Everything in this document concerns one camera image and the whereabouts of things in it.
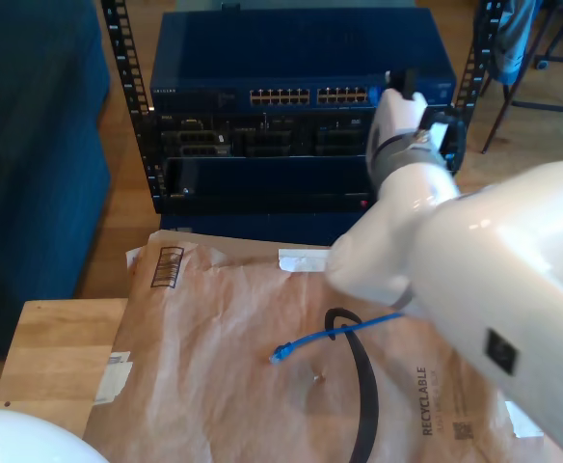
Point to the black rack shelf tray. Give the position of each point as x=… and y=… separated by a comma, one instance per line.
x=262, y=202

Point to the office chair base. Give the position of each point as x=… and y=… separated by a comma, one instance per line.
x=543, y=63

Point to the blue rack base plate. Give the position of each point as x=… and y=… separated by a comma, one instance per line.
x=243, y=229

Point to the black rack frame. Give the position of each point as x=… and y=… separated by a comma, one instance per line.
x=144, y=144

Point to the grey blue jacket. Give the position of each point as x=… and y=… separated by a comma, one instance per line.
x=513, y=48

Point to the black rack server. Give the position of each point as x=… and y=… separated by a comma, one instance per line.
x=262, y=130

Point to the brown paper mailer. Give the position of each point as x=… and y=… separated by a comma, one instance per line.
x=214, y=376

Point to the blue sofa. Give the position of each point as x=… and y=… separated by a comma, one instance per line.
x=31, y=169

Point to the blue network switch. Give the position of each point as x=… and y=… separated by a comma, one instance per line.
x=301, y=48

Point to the dark metal bar stool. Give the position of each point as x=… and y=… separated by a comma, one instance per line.
x=551, y=108

